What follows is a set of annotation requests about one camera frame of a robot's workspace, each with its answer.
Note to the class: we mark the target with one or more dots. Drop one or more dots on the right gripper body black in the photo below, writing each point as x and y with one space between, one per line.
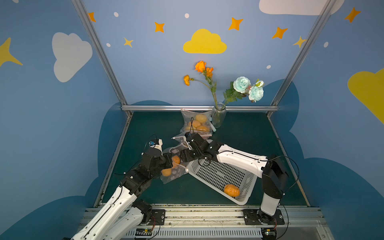
184 154

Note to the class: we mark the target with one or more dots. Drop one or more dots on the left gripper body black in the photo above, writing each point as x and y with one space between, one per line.
165 162

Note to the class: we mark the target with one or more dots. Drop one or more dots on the spare clear zipper bag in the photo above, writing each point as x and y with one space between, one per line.
181 138

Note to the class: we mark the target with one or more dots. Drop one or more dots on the wrinkled orange potato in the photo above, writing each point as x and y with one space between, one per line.
176 161
232 190

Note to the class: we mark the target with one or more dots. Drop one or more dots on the large orange potato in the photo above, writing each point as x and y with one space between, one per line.
194 124

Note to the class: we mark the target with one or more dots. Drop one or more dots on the clear zipper bag pink zipper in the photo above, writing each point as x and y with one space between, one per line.
189 116

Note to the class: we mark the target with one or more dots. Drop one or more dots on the yellow green potato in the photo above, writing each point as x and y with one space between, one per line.
201 118

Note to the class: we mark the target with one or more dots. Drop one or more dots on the wrinkled orange potato bottom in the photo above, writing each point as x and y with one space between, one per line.
232 190

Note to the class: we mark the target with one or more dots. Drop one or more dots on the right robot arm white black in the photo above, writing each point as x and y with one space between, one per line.
271 170

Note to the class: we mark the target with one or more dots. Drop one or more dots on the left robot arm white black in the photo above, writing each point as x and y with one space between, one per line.
134 183

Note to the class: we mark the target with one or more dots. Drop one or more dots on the light blue toy trowel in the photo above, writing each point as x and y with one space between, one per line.
213 128

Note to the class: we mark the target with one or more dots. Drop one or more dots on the white perforated plastic basket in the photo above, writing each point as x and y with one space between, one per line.
218 175

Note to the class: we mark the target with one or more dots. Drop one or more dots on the ribbed glass vase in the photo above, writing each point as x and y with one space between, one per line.
218 115

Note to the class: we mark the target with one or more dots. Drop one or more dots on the left controller board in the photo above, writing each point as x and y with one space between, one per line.
145 233

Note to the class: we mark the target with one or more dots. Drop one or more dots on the controller board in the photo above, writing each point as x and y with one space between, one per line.
269 234
145 233

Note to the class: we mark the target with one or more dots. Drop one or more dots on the mint artificial rose stem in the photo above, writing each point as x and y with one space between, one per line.
242 88

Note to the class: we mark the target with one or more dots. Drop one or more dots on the orange artificial flower stem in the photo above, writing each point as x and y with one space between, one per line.
207 74

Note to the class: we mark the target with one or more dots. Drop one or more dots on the right controller board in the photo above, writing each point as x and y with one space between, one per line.
269 234

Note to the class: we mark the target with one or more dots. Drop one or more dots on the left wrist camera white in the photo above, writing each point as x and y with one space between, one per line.
157 144

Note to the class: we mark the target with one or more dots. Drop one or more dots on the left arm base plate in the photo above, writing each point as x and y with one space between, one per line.
155 215

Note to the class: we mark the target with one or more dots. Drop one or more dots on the aluminium back frame rail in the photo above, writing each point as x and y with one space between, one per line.
149 108

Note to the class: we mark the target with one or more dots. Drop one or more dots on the front aluminium rail bed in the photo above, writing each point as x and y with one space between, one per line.
215 222

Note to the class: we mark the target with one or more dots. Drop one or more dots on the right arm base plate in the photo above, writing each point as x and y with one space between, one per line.
257 217

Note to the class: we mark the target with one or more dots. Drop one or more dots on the right aluminium frame post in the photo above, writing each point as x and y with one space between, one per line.
311 39

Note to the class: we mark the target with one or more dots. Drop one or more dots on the aluminium frame post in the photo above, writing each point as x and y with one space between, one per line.
311 39
88 25

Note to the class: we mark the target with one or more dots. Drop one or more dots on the left aluminium frame post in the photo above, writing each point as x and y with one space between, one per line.
88 25

